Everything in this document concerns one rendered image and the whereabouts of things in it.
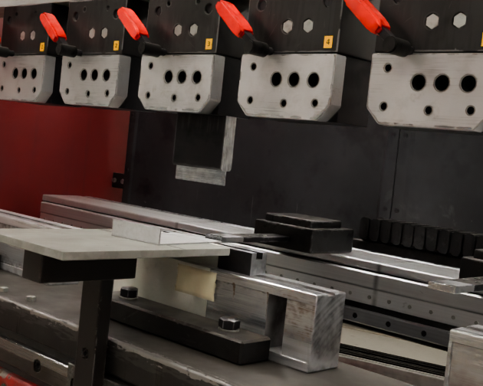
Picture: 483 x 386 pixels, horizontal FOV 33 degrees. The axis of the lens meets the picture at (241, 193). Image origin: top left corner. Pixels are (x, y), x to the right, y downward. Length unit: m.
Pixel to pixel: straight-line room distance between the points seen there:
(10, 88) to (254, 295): 0.65
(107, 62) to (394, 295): 0.55
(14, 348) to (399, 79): 0.69
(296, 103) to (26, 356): 0.54
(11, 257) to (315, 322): 0.68
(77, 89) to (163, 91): 0.21
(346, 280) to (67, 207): 0.75
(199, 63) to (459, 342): 0.50
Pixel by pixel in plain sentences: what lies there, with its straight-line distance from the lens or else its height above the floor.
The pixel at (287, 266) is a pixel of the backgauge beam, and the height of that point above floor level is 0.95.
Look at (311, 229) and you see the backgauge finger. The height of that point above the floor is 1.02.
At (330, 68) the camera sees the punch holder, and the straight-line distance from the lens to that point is 0.96.
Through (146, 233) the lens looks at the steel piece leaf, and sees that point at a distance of 1.05.
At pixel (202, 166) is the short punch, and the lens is 1.14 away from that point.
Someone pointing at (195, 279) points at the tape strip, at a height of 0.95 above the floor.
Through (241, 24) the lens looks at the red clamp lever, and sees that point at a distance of 1.02.
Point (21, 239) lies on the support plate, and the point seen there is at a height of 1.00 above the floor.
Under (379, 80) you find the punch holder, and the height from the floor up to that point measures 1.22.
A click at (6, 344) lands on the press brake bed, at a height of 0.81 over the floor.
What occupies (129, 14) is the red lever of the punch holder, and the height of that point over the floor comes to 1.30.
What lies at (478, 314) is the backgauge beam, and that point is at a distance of 1.16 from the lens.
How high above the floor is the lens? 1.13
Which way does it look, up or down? 3 degrees down
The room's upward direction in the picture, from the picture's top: 6 degrees clockwise
